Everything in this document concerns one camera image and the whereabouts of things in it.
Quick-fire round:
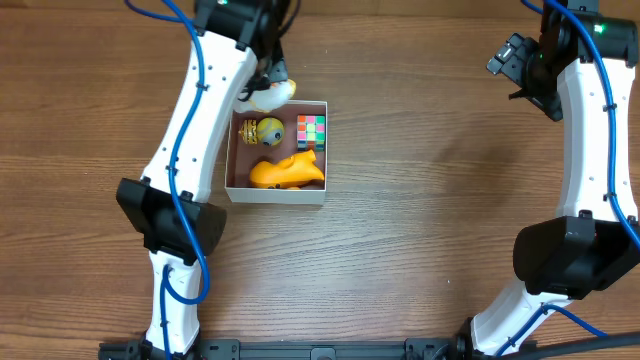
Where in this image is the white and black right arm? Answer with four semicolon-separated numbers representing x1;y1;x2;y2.
449;1;639;359

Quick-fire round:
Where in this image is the yellow ball with grey stripes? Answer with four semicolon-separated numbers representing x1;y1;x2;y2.
256;117;285;146

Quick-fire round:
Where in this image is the thick black cable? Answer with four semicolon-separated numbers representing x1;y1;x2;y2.
509;330;640;360

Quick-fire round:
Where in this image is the white cardboard box pink inside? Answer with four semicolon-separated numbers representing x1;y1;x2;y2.
225;100;328;205

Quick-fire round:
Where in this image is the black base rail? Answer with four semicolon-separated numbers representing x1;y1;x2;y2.
98;338;539;360

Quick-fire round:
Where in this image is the colourful puzzle cube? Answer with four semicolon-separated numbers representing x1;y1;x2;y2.
296;115;327;152

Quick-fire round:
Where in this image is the orange rubber toy figure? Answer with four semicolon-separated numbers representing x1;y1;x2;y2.
249;150;325;189

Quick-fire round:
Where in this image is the small orange round wheel toy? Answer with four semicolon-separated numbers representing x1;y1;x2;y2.
238;119;258;145

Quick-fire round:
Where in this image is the white plush duck toy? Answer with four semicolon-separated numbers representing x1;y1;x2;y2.
233;79;297;113

